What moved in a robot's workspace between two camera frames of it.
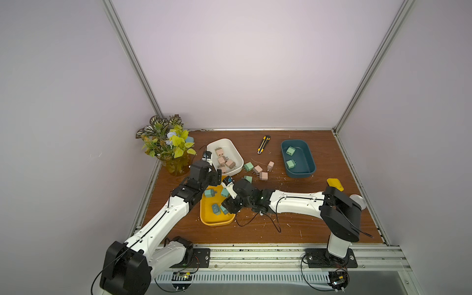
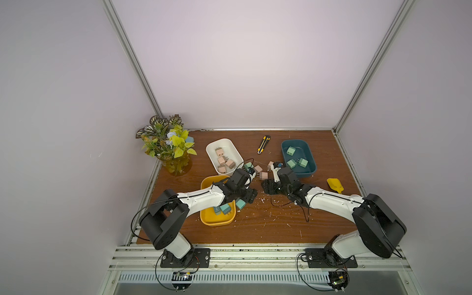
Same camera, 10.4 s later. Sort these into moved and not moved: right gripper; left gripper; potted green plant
Moved: right gripper; left gripper
Not moved: potted green plant
